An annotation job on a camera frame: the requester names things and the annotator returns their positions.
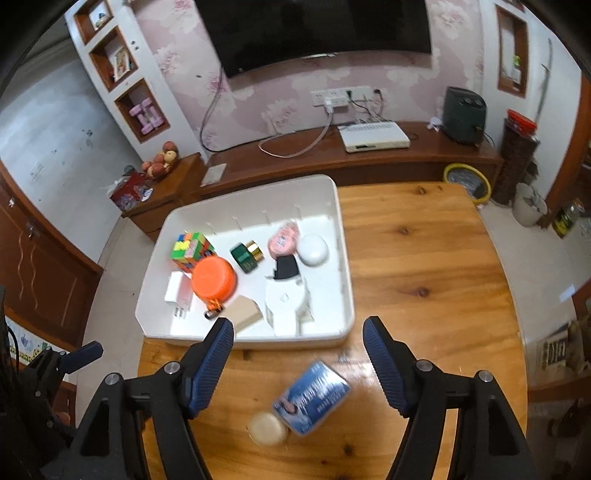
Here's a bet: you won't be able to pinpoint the white plastic tray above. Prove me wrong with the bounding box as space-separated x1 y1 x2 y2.
135 174 355 349

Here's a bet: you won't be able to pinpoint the colourful puzzle cube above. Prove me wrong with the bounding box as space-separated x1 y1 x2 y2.
172 231 217 274

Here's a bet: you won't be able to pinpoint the wooden side cabinet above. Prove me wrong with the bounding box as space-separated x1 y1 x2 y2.
121 153 206 243

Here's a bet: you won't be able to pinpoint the wooden television stand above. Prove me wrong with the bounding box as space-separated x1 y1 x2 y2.
191 121 505 201

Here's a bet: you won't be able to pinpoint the black wall television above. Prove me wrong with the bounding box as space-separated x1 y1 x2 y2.
194 0 432 79

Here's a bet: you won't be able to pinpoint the black air fryer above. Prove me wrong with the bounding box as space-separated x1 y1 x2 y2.
444 86 488 147

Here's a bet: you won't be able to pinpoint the green perfume bottle gold cap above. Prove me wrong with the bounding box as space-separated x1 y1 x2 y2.
230 240 264 274

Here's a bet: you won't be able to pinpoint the white cable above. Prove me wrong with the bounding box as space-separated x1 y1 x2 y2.
259 108 334 160

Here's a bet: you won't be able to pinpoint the white charger plug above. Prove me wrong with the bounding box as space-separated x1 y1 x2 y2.
165 271 194 320

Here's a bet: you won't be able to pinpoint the small round beige tin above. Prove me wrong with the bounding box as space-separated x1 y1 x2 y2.
248 412 288 446

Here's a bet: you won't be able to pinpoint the white wall power strip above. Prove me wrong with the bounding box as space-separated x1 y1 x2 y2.
310 85 374 112

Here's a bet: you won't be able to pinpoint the white niche shelf unit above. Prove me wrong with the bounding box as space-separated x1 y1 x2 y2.
65 0 204 162

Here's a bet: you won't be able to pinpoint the orange tape measure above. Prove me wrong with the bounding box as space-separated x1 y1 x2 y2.
191 257 238 320

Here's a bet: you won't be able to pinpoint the white plastic hand tool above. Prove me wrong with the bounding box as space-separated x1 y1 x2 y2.
264 274 315 337

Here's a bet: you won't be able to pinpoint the black rounded case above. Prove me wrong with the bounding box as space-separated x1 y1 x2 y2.
272 255 302 281

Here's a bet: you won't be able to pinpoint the white set-top box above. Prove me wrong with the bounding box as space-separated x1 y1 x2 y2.
338 121 411 153

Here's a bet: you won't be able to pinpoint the red-lid wicker jar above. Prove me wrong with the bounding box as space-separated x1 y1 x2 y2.
492 109 540 206

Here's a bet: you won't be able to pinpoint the beige small box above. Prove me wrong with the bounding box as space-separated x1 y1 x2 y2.
222 295 264 332

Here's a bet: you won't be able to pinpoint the framed picture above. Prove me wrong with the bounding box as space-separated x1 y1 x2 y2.
108 46 132 81

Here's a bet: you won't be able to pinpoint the grey television cable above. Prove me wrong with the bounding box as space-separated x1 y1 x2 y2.
201 67 228 151

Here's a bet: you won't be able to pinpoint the white oval case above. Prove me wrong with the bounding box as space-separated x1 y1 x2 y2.
297 234 329 267

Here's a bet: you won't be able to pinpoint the red printed box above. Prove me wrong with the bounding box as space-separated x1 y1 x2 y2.
109 172 155 212

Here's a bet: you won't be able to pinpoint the pink dumbbells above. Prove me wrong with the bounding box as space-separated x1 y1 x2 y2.
129 98 163 134

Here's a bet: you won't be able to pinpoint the green bottles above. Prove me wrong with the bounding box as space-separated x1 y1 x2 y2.
551 198 585 238

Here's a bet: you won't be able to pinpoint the white flat pad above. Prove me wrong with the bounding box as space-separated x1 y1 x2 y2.
199 165 227 188

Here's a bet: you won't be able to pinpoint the yellow basin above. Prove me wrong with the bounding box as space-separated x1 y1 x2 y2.
443 162 492 206

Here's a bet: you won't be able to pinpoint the white bucket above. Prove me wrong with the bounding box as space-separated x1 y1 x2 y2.
512 183 550 227

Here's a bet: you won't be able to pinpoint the printed sack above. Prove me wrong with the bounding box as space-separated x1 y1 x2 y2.
536 318 591 384

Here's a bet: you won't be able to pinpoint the wooden wall niche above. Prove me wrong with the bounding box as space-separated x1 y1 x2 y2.
495 4 529 99

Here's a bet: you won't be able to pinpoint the wooden wardrobe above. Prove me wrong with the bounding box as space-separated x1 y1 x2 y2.
0 161 105 352

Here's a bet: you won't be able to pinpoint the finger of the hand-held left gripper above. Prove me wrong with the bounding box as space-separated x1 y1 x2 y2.
28 340 105 385

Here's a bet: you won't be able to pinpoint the pink round container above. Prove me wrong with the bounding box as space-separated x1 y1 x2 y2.
268 220 301 258

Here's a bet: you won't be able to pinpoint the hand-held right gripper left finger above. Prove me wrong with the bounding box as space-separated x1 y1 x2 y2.
69 318 236 480

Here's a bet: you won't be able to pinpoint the clear box blue label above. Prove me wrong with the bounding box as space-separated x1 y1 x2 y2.
272 361 350 437

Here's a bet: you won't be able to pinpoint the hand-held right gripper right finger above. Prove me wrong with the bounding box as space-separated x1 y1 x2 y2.
362 316 539 480

